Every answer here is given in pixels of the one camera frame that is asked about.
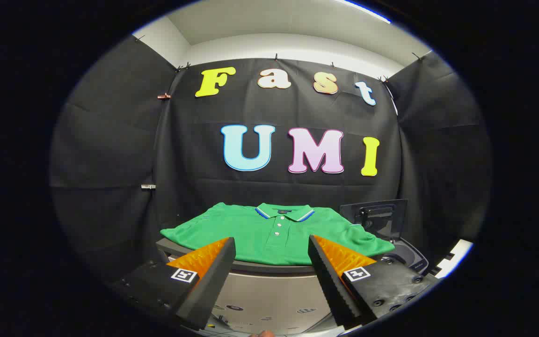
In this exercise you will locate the grey washing machine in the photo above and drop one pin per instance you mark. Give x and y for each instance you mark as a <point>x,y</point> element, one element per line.
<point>407,257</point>

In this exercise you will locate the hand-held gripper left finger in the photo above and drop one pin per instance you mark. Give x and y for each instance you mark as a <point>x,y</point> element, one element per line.
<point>213,281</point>

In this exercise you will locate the white board with black marks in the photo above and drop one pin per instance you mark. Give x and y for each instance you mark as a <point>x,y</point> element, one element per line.
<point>454,257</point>

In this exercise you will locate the dark transparent washing machine lid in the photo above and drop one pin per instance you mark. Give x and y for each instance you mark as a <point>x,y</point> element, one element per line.
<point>375,217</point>

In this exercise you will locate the copper clip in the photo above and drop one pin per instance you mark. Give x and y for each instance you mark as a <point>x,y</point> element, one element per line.
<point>163,96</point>

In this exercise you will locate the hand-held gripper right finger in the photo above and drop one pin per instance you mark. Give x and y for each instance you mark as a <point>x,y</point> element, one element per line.
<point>330,281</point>

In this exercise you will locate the green polo shirt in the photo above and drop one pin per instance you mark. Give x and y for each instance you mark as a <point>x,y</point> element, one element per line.
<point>274,234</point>

